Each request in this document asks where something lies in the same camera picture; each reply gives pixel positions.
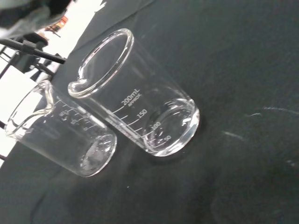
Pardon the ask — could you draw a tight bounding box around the black tripod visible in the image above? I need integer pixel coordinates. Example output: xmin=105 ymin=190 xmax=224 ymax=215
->
xmin=0 ymin=32 xmax=66 ymax=161

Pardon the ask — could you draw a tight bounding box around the black cloth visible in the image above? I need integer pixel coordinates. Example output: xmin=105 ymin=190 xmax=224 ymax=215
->
xmin=0 ymin=0 xmax=299 ymax=224

